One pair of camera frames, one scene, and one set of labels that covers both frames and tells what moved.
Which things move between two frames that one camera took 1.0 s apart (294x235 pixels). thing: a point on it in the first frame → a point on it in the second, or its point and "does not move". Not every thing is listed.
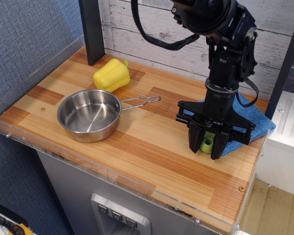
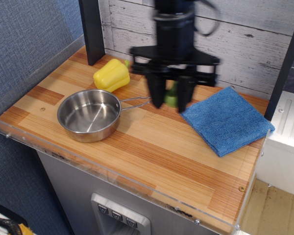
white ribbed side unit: (281, 162) does not move
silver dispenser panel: (113, 218) does not move
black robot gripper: (216, 112) → (174, 60)
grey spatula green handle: (207, 142) → (171, 92)
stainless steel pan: (91, 115) does not move
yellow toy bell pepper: (112, 75) does not move
